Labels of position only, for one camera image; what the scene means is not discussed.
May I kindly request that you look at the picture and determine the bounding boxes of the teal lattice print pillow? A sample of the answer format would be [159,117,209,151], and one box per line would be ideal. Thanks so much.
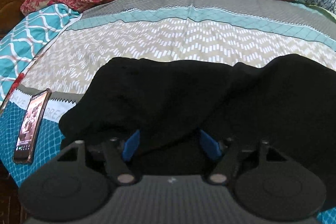
[0,4,80,104]

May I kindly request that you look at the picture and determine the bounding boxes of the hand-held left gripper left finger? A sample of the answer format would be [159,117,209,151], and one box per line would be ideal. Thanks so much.
[56,129,142,186]

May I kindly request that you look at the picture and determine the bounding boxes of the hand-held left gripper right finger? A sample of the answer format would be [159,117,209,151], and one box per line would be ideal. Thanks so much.
[197,129,289,186]

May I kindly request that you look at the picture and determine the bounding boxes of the light green bed sheet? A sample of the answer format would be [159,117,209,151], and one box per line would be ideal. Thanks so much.
[307,4,336,18]

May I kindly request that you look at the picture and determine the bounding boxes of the smartphone in clear case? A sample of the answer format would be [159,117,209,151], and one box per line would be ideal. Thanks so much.
[14,89,52,164]

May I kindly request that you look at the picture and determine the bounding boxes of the patterned teal beige bedspread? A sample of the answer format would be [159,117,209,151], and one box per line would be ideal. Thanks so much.
[0,0,336,224]

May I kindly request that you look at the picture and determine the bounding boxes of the black pants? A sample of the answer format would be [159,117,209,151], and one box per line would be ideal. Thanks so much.
[58,54,336,210]

